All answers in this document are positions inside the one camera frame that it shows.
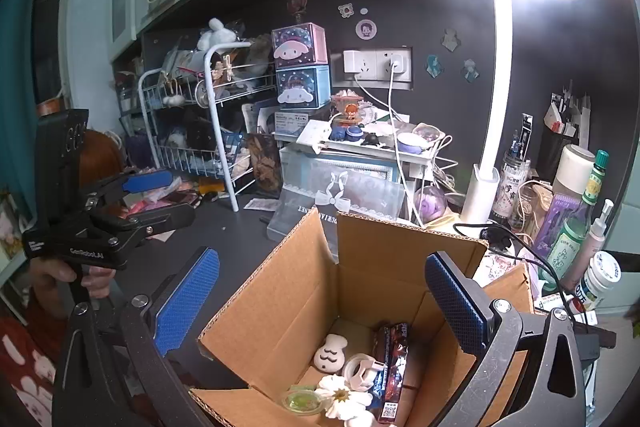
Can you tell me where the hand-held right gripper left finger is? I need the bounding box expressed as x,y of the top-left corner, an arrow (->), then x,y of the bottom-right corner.
52,246 -> 222,427

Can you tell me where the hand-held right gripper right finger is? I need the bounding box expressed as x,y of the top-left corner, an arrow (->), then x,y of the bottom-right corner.
425,251 -> 601,427

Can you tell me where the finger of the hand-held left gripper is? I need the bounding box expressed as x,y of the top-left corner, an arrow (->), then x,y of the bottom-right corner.
82,170 -> 175,213
90,202 -> 197,243

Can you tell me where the brown cardboard box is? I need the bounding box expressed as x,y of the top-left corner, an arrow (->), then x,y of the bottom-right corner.
189,207 -> 536,427

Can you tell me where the person's left forearm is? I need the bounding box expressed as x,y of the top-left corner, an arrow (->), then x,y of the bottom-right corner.
0,277 -> 68,427

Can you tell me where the person's left hand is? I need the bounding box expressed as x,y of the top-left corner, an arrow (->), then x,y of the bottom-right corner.
27,257 -> 117,300

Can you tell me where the black plush toy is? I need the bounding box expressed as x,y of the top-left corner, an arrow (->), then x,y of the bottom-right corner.
182,120 -> 221,153

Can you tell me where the purple clear ball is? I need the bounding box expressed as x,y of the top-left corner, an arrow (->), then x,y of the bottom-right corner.
414,186 -> 448,223

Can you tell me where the brown patterned packet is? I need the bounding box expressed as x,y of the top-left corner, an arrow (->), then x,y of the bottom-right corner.
247,132 -> 283,195

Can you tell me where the teal curtain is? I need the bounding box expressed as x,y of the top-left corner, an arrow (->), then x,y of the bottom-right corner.
0,0 -> 41,203

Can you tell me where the glass jar with pens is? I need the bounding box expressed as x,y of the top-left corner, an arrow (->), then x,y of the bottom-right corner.
500,152 -> 532,228

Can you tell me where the purple packet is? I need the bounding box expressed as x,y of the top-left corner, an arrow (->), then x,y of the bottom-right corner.
532,192 -> 581,253

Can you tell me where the green glass bottle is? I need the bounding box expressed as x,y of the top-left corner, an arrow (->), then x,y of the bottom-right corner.
547,150 -> 611,280

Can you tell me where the white moustache trinket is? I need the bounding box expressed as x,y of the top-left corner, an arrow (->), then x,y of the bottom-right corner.
314,333 -> 352,373

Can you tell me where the white pill bottle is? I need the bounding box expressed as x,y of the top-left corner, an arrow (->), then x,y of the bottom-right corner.
575,251 -> 623,312

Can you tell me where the green clear round container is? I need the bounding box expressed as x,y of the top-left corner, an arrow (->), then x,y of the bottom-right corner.
281,388 -> 323,415

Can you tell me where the white artificial flower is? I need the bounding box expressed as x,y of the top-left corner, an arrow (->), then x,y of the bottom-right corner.
316,374 -> 375,420

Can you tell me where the clear plastic organiser bag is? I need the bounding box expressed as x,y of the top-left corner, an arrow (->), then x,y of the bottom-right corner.
266,170 -> 407,242

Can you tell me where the white spray bottle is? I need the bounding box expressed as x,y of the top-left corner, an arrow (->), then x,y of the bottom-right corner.
582,200 -> 615,258

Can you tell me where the white plush toy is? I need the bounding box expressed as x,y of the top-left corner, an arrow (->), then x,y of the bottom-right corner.
196,18 -> 238,50

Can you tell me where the white purple bowl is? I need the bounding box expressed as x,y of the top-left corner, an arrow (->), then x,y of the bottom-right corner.
396,132 -> 431,154

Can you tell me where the white cylinder container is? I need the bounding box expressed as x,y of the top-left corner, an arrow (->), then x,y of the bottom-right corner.
552,144 -> 597,200

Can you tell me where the blue character box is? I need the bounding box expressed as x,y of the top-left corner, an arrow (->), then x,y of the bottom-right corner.
276,66 -> 332,110

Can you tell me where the black pen holder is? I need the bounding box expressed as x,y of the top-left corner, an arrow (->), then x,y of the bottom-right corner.
537,80 -> 588,180

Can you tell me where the white desk lamp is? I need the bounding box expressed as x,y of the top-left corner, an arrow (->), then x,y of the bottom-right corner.
452,0 -> 596,225

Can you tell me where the pink character box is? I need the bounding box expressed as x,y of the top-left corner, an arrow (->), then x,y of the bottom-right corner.
271,23 -> 329,69

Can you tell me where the orange haired figurine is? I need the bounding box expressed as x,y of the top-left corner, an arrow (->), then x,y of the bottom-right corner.
330,90 -> 371,128

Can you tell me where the picture frame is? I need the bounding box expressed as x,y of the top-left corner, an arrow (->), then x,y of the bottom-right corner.
0,190 -> 31,268

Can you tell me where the black cable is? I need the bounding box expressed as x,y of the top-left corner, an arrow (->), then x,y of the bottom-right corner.
452,222 -> 601,408

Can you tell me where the white wire rack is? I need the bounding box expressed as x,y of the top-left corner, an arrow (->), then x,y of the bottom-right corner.
137,40 -> 281,213

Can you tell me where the white tape ring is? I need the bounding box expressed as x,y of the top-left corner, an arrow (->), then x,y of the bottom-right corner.
342,353 -> 386,392

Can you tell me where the white charger cable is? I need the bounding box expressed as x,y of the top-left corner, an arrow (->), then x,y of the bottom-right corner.
352,72 -> 426,223

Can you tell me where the white wall power outlet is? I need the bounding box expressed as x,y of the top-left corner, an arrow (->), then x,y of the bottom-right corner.
343,47 -> 414,83

